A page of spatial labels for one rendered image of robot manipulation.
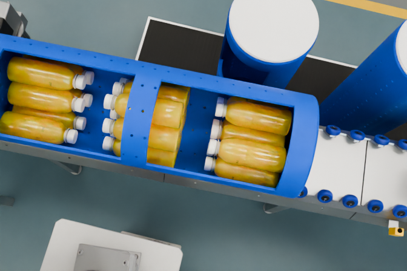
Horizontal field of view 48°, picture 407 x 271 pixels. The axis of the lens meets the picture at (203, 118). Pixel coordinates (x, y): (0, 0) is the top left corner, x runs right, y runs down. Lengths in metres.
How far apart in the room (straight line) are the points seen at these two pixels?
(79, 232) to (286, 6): 0.89
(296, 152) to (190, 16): 1.59
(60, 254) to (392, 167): 0.99
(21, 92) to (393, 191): 1.12
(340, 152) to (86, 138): 0.77
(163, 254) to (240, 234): 1.20
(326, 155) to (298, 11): 0.45
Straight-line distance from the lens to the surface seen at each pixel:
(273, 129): 1.23
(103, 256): 1.06
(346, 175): 1.47
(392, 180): 1.52
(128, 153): 1.17
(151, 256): 1.16
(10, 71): 1.33
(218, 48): 2.35
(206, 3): 2.63
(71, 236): 1.18
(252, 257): 2.33
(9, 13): 1.76
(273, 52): 1.40
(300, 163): 1.14
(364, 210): 1.48
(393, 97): 1.63
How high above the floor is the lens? 2.30
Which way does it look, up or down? 75 degrees down
